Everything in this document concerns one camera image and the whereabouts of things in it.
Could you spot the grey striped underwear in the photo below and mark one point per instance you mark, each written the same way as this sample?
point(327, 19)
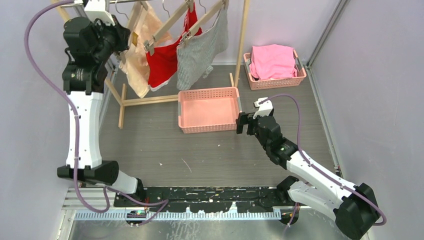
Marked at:
point(195, 56)

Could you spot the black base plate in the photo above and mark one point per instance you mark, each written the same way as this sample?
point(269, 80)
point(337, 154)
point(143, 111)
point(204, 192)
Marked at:
point(247, 199)

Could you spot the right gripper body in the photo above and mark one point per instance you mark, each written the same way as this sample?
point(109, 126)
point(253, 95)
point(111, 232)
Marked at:
point(252, 128)

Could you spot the beige underwear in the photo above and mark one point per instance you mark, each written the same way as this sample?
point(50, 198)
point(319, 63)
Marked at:
point(136, 67)

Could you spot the beige hanger holding striped underwear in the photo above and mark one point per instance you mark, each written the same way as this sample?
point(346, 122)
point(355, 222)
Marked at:
point(203, 20)

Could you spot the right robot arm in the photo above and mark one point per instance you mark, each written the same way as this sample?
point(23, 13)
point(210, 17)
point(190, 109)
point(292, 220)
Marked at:
point(352, 207)

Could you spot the pink cloth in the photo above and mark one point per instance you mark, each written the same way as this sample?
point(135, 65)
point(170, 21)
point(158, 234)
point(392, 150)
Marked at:
point(272, 62)

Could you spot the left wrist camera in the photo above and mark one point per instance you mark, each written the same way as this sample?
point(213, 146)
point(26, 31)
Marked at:
point(96, 10)

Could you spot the beige hanger holding red underwear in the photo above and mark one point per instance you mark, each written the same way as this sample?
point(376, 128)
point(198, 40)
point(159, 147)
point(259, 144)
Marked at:
point(184, 7)

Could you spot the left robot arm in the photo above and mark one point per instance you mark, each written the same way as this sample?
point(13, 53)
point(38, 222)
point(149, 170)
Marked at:
point(90, 44)

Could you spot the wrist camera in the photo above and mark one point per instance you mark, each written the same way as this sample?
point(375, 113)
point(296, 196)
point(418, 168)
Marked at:
point(263, 107)
point(96, 10)

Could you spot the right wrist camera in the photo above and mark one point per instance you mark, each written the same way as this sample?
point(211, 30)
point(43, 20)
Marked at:
point(263, 107)

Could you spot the empty pink basket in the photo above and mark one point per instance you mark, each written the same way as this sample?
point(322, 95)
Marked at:
point(208, 110)

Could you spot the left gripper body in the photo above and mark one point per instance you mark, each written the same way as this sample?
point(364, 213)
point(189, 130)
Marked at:
point(111, 37)

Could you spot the beige clip hanger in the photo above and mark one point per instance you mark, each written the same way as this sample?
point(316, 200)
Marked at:
point(134, 24)

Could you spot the red underwear white trim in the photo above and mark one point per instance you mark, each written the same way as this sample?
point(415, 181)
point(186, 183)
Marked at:
point(163, 62)

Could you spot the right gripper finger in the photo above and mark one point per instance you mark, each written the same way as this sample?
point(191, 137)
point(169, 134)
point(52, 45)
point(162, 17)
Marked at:
point(239, 127)
point(242, 119)

